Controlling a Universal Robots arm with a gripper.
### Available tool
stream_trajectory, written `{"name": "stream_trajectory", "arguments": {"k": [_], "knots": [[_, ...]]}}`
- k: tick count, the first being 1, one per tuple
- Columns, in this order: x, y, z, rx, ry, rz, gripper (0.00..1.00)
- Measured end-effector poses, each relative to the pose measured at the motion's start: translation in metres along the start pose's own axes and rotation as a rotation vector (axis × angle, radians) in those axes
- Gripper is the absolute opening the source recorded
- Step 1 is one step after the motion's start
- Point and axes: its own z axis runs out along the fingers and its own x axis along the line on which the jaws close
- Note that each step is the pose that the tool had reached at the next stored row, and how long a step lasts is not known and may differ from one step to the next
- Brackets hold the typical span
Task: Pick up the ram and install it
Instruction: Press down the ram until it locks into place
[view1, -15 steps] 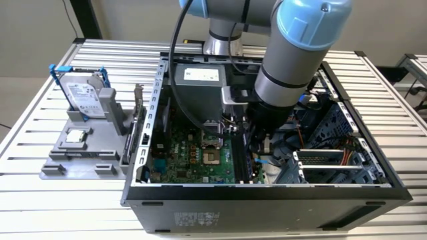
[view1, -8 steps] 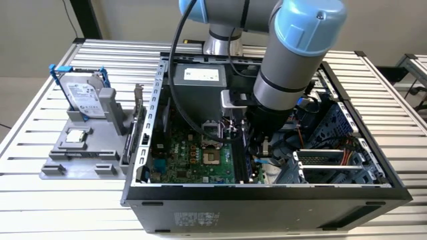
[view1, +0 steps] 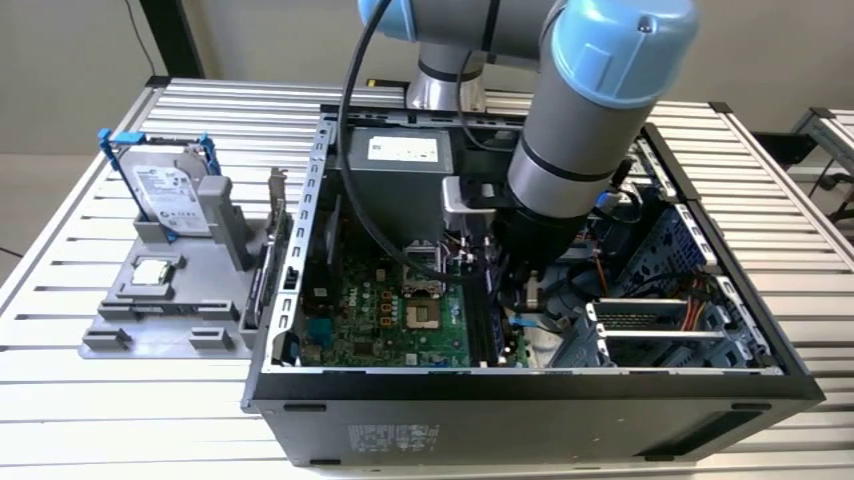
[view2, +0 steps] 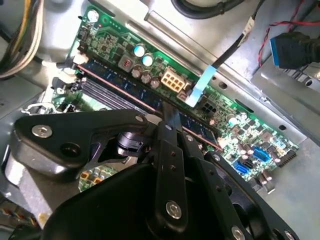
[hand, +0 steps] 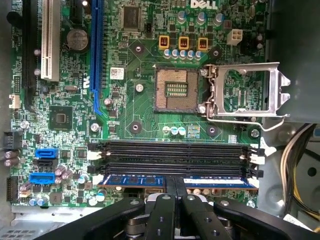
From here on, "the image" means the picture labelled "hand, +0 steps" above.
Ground RAM stick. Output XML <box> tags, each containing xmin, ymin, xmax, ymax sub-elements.
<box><xmin>96</xmin><ymin>174</ymin><xmax>260</xmax><ymax>191</ymax></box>

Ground black open PC case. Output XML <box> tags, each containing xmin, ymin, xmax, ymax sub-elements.
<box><xmin>0</xmin><ymin>0</ymin><xmax>320</xmax><ymax>240</ymax></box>

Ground black controller chip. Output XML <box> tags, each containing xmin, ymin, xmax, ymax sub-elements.
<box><xmin>121</xmin><ymin>4</ymin><xmax>141</xmax><ymax>30</ymax></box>

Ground black SATA connector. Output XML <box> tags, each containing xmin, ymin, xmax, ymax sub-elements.
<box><xmin>36</xmin><ymin>158</ymin><xmax>60</xmax><ymax>168</ymax></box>

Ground white PCI expansion slot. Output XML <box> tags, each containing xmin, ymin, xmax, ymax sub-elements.
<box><xmin>40</xmin><ymin>0</ymin><xmax>61</xmax><ymax>83</ymax></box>

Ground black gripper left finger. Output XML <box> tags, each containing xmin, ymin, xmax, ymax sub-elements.
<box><xmin>34</xmin><ymin>176</ymin><xmax>177</xmax><ymax>240</ymax></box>

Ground black square chipset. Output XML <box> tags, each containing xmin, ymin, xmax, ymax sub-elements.
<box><xmin>48</xmin><ymin>104</ymin><xmax>74</xmax><ymax>130</ymax></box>

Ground blue SATA connector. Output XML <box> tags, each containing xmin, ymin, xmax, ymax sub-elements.
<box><xmin>28</xmin><ymin>171</ymin><xmax>56</xmax><ymax>185</ymax></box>
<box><xmin>34</xmin><ymin>147</ymin><xmax>60</xmax><ymax>159</ymax></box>

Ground CPU socket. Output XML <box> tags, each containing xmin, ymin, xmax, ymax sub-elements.
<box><xmin>152</xmin><ymin>65</ymin><xmax>201</xmax><ymax>113</ymax></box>

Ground wire locking lever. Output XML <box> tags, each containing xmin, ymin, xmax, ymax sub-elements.
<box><xmin>206</xmin><ymin>109</ymin><xmax>291</xmax><ymax>132</ymax></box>

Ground black front panel connector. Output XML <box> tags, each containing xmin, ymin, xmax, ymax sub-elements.
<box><xmin>2</xmin><ymin>129</ymin><xmax>24</xmax><ymax>151</ymax></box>

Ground yellow copper coil inductor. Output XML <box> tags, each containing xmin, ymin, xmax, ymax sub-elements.
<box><xmin>158</xmin><ymin>35</ymin><xmax>171</xmax><ymax>50</ymax></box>
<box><xmin>178</xmin><ymin>36</ymin><xmax>190</xmax><ymax>51</ymax></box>
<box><xmin>196</xmin><ymin>37</ymin><xmax>209</xmax><ymax>52</ymax></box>

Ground white four pin power connector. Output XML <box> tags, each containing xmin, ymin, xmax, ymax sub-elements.
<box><xmin>226</xmin><ymin>28</ymin><xmax>244</xmax><ymax>46</ymax></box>

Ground bundled power supply wires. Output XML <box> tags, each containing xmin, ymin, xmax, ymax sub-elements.
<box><xmin>279</xmin><ymin>123</ymin><xmax>320</xmax><ymax>218</ymax></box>

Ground blue PCIe expansion slot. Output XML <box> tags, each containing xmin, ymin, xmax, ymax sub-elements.
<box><xmin>89</xmin><ymin>0</ymin><xmax>105</xmax><ymax>116</ymax></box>

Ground RAM slot black clips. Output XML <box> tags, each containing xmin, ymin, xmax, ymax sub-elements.
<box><xmin>87</xmin><ymin>161</ymin><xmax>265</xmax><ymax>177</ymax></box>
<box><xmin>87</xmin><ymin>140</ymin><xmax>265</xmax><ymax>155</ymax></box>

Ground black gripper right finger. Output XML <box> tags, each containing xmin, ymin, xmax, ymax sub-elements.
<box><xmin>176</xmin><ymin>176</ymin><xmax>320</xmax><ymax>240</ymax></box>

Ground round coin cell battery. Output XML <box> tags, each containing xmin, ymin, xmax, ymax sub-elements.
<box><xmin>65</xmin><ymin>28</ymin><xmax>90</xmax><ymax>52</ymax></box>

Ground black expansion slot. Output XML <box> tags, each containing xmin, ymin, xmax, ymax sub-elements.
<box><xmin>21</xmin><ymin>0</ymin><xmax>39</xmax><ymax>113</ymax></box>

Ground green Dell motherboard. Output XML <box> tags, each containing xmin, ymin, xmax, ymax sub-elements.
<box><xmin>9</xmin><ymin>0</ymin><xmax>271</xmax><ymax>208</ymax></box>

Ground metal socket cover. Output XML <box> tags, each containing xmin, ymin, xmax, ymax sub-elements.
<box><xmin>204</xmin><ymin>62</ymin><xmax>291</xmax><ymax>118</ymax></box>

